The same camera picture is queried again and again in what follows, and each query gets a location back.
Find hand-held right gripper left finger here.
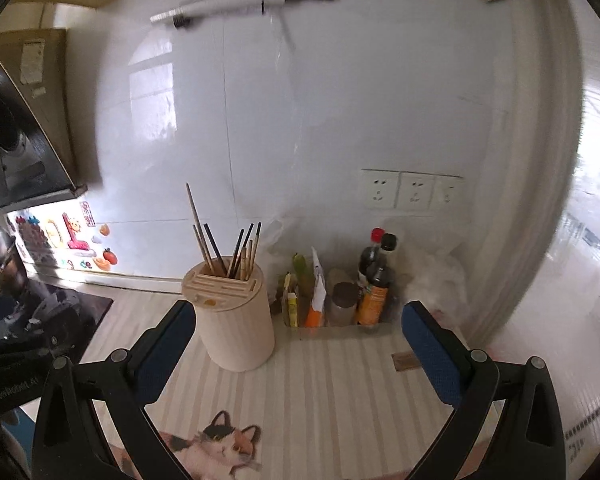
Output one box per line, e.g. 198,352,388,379
31,300,197,480

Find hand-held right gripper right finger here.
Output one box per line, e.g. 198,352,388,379
401,301,567,480

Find cream round chopstick holder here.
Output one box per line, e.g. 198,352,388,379
181,262,276,373

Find dark wooden chopstick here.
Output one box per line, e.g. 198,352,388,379
246,221,263,279
227,229,245,278
234,222,255,279
203,223,227,277

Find long thin bamboo chopstick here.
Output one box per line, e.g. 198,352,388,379
186,183,215,277

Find small brown card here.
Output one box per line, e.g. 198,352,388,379
391,352,421,372

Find black capped orange label bottle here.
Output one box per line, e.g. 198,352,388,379
357,233,399,327

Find black glass gas stove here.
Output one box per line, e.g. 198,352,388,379
10,280,115,361

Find clear plastic organiser tray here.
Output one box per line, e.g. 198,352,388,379
280,280,397,335

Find small brown lidded jar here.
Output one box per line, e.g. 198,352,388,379
328,282,360,327

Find cat printed striped table mat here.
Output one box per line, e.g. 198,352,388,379
75,290,496,480

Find red capped dark sauce bottle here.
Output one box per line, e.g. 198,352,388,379
358,228,385,286

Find green seasoning packet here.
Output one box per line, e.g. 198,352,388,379
292,253,314,301

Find thin clear plastic bag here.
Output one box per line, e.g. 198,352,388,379
269,217,302,281

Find frosted glass sliding door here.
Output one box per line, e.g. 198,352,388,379
480,0,600,480

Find black range hood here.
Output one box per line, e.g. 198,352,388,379
0,42,88,211

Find colourful wall stickers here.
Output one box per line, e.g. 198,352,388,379
7,201,119,274

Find white wall socket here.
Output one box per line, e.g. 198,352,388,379
396,172,435,211
360,169,400,211
431,175,464,211

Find white wall bar black ends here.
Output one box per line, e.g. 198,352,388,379
150,0,336,29

